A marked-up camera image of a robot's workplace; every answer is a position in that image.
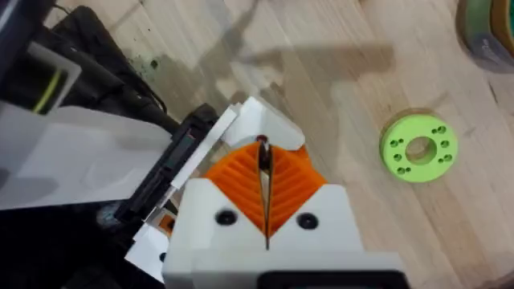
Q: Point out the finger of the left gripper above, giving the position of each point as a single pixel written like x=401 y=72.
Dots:
x=261 y=118

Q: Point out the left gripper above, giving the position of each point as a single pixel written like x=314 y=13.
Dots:
x=80 y=160

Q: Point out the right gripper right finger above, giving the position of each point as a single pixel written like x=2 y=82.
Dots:
x=321 y=225

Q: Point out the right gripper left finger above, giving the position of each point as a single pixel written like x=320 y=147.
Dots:
x=197 y=216

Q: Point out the green disc with holes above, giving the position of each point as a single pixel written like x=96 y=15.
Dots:
x=391 y=160

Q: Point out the left wrist flat plate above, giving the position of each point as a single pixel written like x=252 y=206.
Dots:
x=60 y=68

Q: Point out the brown tub with toys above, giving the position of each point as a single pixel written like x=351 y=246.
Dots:
x=482 y=36

